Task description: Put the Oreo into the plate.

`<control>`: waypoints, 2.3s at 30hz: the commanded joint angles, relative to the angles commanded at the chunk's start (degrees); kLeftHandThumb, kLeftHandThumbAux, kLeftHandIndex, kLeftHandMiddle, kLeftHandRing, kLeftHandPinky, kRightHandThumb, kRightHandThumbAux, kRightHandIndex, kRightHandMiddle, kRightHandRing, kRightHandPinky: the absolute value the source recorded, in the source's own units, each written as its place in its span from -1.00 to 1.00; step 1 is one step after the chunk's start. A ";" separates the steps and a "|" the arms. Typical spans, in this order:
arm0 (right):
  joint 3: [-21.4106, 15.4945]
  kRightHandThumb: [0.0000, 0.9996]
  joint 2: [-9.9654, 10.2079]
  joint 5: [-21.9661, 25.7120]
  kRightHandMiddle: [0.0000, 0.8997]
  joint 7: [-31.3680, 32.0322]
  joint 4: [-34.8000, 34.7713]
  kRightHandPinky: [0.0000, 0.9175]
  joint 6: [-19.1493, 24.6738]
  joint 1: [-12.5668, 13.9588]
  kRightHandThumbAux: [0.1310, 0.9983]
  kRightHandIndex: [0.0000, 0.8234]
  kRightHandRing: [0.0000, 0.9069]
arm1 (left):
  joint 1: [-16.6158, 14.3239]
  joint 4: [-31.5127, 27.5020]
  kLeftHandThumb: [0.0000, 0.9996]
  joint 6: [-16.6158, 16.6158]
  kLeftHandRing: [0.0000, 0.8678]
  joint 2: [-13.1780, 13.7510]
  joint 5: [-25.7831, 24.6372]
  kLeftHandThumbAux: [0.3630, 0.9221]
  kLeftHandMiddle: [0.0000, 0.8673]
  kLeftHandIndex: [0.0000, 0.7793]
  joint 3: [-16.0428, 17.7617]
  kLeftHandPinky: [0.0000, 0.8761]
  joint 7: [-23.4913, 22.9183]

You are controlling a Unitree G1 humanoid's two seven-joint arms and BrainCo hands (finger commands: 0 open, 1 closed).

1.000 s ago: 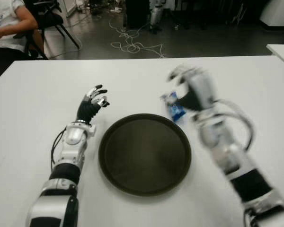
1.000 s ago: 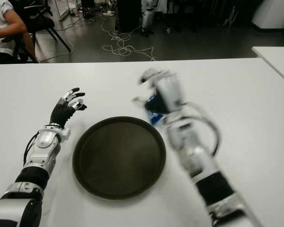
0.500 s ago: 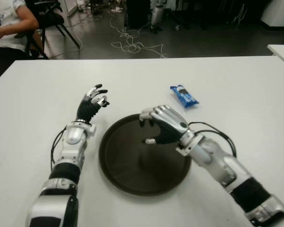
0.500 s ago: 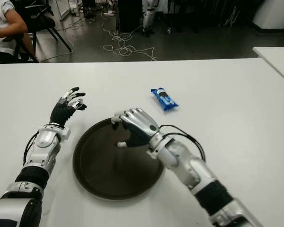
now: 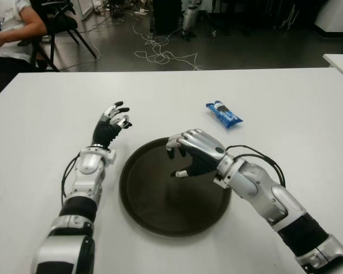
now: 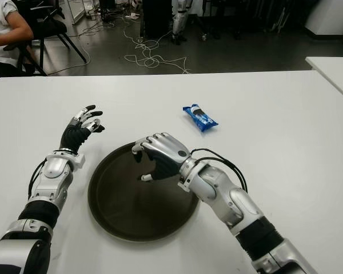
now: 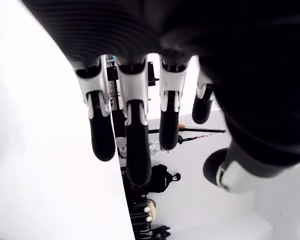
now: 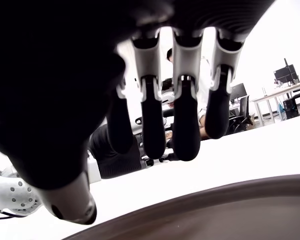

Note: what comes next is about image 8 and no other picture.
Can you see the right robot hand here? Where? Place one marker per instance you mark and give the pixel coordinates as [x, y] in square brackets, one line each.
[52, 75]

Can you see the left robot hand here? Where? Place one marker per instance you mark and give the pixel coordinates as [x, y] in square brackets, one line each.
[120, 165]

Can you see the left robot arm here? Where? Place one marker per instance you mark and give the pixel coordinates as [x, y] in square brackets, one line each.
[12, 195]

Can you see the person with white headset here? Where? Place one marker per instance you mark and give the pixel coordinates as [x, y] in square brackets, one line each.
[168, 86]

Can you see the round dark brown tray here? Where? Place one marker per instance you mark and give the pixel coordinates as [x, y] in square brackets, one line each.
[215, 212]

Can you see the black chair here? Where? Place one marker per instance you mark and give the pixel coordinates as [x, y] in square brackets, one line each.
[240, 115]

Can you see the single black monitor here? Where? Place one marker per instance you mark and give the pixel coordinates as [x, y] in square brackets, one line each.
[240, 91]

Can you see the blue bag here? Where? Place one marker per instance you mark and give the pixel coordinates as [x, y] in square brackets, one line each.
[280, 110]

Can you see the white desk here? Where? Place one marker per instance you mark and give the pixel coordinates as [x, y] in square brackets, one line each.
[277, 93]

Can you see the black computer tower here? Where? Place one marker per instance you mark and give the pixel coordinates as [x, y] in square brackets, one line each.
[291, 108]

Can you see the black dual monitors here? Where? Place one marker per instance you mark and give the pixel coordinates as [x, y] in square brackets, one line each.
[286, 73]

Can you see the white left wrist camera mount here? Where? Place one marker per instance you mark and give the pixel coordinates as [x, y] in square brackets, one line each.
[93, 172]

